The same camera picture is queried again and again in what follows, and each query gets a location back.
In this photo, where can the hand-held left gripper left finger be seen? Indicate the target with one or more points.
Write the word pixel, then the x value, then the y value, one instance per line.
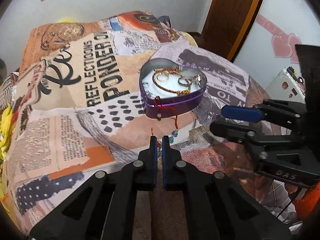
pixel 154 155

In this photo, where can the yellow cloth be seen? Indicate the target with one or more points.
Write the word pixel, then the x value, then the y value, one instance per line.
pixel 5 135

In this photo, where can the silver charm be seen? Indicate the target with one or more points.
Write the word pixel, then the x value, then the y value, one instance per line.
pixel 197 79

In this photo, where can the blue bag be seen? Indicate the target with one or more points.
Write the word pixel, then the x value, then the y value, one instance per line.
pixel 163 20

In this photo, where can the purple heart-shaped tin box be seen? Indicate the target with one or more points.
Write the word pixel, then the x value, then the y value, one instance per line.
pixel 172 105

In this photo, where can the person's right forearm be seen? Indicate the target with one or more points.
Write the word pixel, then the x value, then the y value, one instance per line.
pixel 311 202

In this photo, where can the dark wooden door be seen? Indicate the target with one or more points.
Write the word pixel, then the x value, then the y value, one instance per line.
pixel 225 10

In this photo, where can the wooden wardrobe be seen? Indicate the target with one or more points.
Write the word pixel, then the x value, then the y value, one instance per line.
pixel 257 12

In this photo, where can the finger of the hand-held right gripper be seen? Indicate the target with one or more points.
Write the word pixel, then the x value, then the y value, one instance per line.
pixel 240 113
pixel 232 130

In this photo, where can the white suitcase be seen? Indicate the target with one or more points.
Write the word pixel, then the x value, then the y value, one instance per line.
pixel 282 85

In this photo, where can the printed blanket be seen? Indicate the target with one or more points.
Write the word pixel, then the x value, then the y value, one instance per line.
pixel 75 130

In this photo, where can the white heart-print sliding door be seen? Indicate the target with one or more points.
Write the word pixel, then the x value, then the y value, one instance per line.
pixel 287 17

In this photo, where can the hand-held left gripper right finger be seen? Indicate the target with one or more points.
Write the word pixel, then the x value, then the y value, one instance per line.
pixel 165 155

